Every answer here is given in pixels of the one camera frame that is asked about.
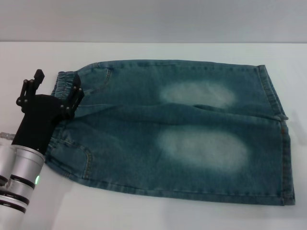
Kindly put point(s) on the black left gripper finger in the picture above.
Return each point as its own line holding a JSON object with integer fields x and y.
{"x": 39, "y": 76}
{"x": 75, "y": 93}

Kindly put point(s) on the blue denim shorts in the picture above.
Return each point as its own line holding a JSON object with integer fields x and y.
{"x": 192, "y": 119}

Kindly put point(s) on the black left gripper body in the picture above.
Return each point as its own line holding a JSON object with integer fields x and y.
{"x": 38, "y": 119}

